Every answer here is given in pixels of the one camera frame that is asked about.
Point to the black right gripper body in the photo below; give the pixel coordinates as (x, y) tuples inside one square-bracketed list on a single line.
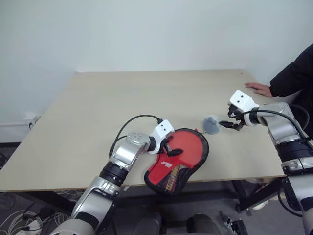
[(236, 113)]

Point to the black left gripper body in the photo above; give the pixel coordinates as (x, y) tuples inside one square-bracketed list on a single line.
[(166, 139)]

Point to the grey blue plush toy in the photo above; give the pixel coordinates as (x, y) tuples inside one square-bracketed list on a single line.
[(211, 124)]

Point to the red table tennis paddle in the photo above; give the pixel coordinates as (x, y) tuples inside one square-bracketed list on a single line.
[(189, 147)]

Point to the black red paddle case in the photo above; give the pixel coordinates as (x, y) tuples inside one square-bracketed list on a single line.
[(159, 171)]

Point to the person black sleeved forearm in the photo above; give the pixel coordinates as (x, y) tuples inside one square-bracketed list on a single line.
[(293, 76)]

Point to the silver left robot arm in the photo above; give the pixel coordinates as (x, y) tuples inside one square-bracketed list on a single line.
[(127, 151)]

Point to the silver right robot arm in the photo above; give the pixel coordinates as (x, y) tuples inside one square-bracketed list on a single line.
[(281, 122)]

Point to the person bare hand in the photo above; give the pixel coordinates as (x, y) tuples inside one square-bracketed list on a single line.
[(259, 88)]

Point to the dark rounded shape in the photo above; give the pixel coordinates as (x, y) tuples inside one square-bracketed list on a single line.
[(203, 225), (149, 224)]

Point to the white power strip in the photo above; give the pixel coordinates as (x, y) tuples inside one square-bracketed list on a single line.
[(31, 224)]

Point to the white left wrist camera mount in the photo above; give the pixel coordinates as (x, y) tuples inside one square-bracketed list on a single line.
[(163, 127)]

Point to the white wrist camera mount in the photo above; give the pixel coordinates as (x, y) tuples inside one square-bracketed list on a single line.
[(242, 99), (163, 127)]

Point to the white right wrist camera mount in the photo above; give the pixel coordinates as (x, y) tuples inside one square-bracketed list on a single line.
[(242, 99)]

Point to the black metal table frame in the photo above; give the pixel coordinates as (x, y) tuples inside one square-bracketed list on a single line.
[(259, 193)]

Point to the white wall socket box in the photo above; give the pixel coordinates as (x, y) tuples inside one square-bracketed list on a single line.
[(30, 117)]

